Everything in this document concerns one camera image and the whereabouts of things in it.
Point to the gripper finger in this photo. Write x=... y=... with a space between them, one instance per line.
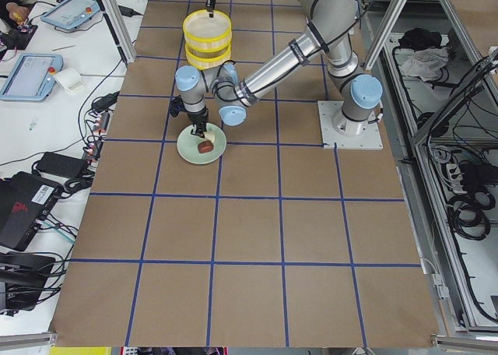
x=210 y=6

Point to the white steamed bun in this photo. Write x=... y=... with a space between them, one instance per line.
x=209 y=135

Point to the brown chocolate bun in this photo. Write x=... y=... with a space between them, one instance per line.
x=205 y=147

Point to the yellow steamer layer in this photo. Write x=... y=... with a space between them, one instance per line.
x=206 y=60
x=207 y=33

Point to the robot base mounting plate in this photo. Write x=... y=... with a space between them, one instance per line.
x=338 y=132

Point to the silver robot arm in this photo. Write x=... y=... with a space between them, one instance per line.
x=326 y=33

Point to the light green plate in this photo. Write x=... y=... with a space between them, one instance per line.
x=187 y=145

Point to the blue teach pendant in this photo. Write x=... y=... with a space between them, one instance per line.
x=70 y=14
x=32 y=78

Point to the black power adapter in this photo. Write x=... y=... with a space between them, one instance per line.
x=60 y=165

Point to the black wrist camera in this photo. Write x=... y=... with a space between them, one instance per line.
x=176 y=106

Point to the aluminium frame post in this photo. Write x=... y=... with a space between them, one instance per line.
x=118 y=30

